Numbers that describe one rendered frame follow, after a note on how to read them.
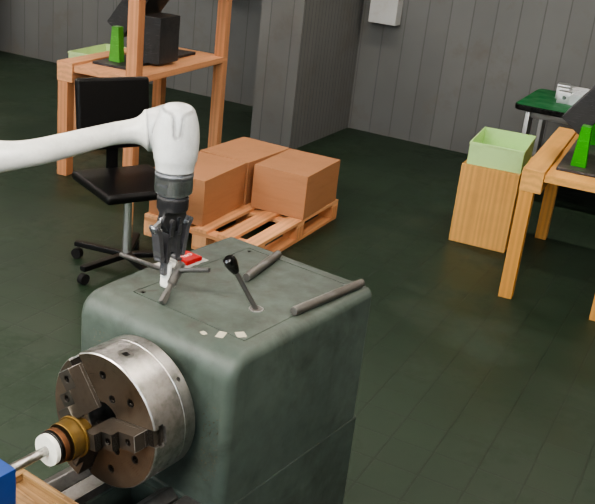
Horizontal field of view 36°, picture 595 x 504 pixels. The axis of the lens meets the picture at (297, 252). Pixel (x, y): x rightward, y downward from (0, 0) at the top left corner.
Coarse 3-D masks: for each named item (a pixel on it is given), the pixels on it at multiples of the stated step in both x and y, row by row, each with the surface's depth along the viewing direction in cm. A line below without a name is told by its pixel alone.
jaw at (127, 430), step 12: (108, 420) 193; (120, 420) 193; (96, 432) 188; (108, 432) 188; (120, 432) 188; (132, 432) 188; (144, 432) 189; (156, 432) 189; (96, 444) 188; (108, 444) 188; (120, 444) 189; (132, 444) 187; (144, 444) 189; (156, 444) 190
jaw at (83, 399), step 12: (72, 360) 199; (60, 372) 195; (72, 372) 194; (84, 372) 196; (72, 384) 194; (84, 384) 195; (60, 396) 194; (72, 396) 192; (84, 396) 194; (96, 396) 196; (72, 408) 191; (84, 408) 193; (96, 408) 195
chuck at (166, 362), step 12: (120, 336) 204; (132, 336) 202; (144, 348) 197; (156, 348) 199; (168, 360) 197; (168, 372) 195; (180, 372) 197; (180, 384) 196; (180, 396) 195; (192, 408) 197; (192, 420) 197; (192, 432) 199; (180, 456) 201
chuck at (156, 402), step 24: (96, 360) 194; (120, 360) 192; (144, 360) 194; (96, 384) 196; (120, 384) 191; (144, 384) 189; (168, 384) 193; (120, 408) 193; (144, 408) 188; (168, 408) 191; (168, 432) 191; (120, 456) 197; (144, 456) 192; (168, 456) 195; (120, 480) 199; (144, 480) 194
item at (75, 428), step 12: (60, 420) 192; (72, 420) 189; (84, 420) 191; (48, 432) 185; (60, 432) 185; (72, 432) 186; (84, 432) 188; (60, 444) 184; (72, 444) 186; (84, 444) 188; (72, 456) 187
